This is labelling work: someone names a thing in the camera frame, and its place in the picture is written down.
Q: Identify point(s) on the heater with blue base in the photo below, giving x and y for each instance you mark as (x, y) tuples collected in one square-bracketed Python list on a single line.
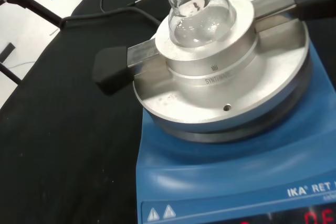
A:
[(210, 182)]

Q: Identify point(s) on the clear round-bottom glass flask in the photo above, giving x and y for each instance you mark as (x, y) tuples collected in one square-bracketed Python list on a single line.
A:
[(199, 24)]

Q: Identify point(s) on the black bench cloth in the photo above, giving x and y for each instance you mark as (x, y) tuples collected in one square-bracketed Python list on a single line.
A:
[(65, 142)]

